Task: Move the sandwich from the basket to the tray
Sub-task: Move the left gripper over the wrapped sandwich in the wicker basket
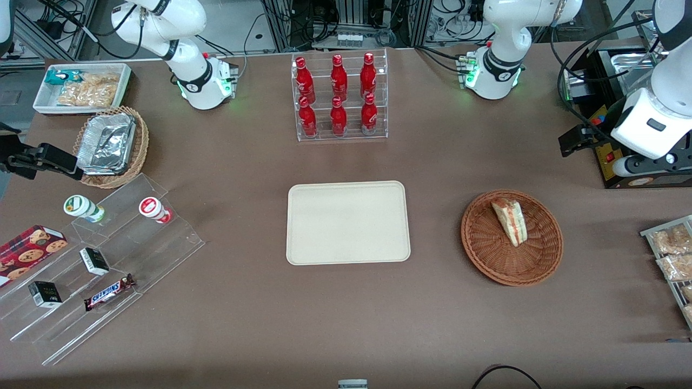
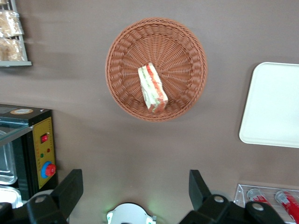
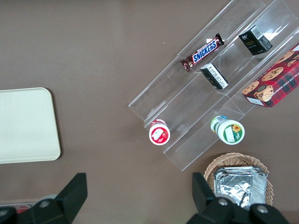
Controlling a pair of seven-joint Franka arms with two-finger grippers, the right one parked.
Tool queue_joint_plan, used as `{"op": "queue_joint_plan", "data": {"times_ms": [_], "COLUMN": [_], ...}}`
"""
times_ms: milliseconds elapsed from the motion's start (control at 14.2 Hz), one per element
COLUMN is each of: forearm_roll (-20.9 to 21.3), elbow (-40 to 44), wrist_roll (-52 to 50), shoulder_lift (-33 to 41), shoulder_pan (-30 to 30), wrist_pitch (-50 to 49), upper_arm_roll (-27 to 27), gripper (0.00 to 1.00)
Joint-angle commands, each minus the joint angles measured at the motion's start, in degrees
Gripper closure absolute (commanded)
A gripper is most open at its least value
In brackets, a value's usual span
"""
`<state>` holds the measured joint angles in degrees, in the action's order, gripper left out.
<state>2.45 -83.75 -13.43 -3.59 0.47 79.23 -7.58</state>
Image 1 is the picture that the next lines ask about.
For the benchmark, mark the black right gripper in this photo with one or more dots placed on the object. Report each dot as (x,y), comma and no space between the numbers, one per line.
(12,148)

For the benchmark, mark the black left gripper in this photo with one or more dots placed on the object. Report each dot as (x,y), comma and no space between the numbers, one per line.
(610,119)

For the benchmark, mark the plastic sandwich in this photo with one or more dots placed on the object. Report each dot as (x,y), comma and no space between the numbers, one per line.
(510,220)

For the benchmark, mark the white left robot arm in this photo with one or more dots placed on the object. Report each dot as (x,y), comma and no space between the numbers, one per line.
(503,65)

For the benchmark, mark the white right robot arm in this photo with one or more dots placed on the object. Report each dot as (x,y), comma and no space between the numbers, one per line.
(189,81)

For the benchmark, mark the light oval wicker basket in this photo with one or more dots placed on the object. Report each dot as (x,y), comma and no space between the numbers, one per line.
(141,146)

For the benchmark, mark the tray of packaged snacks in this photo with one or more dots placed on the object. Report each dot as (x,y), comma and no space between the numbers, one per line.
(649,233)

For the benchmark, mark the round brown wicker basket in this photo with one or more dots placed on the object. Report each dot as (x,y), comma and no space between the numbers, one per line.
(486,248)

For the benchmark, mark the beige rectangular tray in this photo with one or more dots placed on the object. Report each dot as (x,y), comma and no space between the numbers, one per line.
(347,222)

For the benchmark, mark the stacked aluminium foil trays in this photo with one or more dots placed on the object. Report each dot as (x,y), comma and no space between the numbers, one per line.
(105,143)

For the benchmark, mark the green lid yogurt cup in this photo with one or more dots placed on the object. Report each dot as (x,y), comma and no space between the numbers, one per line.
(81,207)

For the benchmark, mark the white rectangular bin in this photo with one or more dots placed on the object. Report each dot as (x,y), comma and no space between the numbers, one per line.
(44,100)

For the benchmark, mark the black countertop appliance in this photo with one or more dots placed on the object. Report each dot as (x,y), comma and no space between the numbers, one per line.
(605,70)

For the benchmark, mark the clear bag of chips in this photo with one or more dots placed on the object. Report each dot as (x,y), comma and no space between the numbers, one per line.
(91,89)

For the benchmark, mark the teal snack packet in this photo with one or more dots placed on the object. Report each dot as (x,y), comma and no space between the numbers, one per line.
(60,77)

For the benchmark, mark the red cookie box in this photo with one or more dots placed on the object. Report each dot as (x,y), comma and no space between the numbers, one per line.
(27,251)

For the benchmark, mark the red lid yogurt cup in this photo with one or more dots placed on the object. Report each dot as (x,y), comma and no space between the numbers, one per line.
(151,208)

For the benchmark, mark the small black carton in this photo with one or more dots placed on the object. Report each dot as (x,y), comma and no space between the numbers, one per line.
(94,261)
(45,294)

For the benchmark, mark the clear bag of pastries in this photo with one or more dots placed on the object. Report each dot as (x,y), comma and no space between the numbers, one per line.
(670,239)
(677,267)

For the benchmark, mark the clear acrylic stepped shelf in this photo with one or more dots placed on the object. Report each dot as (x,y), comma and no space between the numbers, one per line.
(162,248)

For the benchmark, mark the Snickers chocolate bar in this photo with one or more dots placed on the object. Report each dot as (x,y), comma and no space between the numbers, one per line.
(108,292)

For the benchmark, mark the red soda bottle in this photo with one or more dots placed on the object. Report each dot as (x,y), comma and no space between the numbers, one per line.
(305,81)
(308,120)
(368,75)
(339,78)
(369,116)
(338,119)

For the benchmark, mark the clear acrylic bottle rack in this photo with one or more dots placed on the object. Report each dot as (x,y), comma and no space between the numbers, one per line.
(354,135)

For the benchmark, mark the small grey box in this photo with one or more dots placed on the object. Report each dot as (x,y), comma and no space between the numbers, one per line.
(352,384)

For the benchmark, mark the aluminium frame rack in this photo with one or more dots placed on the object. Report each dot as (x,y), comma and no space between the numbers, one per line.
(351,16)

